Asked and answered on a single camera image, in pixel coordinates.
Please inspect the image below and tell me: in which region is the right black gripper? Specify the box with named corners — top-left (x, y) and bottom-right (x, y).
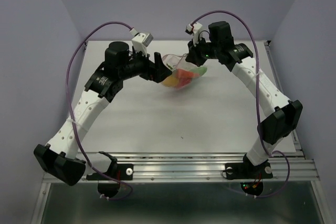
top-left (184, 35), bottom-right (221, 67)

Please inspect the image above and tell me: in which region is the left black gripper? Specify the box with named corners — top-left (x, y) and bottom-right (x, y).
top-left (120, 45), bottom-right (172, 83)

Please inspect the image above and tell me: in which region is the yellow toy potato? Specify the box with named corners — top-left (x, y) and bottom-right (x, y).
top-left (161, 75), bottom-right (179, 88)

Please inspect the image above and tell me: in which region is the light green toy gourd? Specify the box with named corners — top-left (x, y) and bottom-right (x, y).
top-left (190, 66), bottom-right (207, 77)

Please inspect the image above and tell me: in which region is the clear zip top bag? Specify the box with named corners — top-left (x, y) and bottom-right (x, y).
top-left (161, 54), bottom-right (207, 89)

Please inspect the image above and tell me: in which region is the red toy bell pepper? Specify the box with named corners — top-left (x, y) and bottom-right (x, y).
top-left (175, 78), bottom-right (193, 89)

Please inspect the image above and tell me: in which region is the orange toy carrot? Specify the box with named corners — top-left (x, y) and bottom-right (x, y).
top-left (167, 65), bottom-right (200, 79)

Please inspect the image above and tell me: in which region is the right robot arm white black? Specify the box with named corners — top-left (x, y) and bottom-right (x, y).
top-left (186, 21), bottom-right (303, 177)

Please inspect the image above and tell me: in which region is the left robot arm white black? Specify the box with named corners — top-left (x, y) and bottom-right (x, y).
top-left (34, 41), bottom-right (172, 186)

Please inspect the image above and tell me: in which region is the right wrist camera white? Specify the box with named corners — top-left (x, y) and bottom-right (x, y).
top-left (185, 22), bottom-right (204, 46)

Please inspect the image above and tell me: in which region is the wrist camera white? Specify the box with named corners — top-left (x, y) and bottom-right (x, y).
top-left (130, 28), bottom-right (153, 57)
top-left (185, 22), bottom-right (204, 46)

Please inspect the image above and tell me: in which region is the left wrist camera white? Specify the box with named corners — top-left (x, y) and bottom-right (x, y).
top-left (130, 28), bottom-right (153, 57)

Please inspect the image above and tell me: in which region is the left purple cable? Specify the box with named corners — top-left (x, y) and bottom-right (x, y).
top-left (67, 22), bottom-right (137, 201)

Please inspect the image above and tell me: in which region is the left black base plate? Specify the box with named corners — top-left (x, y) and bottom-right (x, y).
top-left (85, 151), bottom-right (134, 180)

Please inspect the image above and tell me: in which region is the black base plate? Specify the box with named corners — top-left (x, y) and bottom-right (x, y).
top-left (223, 154), bottom-right (273, 180)
top-left (85, 151), bottom-right (134, 180)

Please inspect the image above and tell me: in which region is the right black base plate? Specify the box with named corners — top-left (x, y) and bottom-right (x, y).
top-left (223, 154), bottom-right (273, 180)

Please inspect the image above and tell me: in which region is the aluminium frame rail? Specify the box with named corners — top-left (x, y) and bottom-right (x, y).
top-left (41, 152), bottom-right (321, 184)

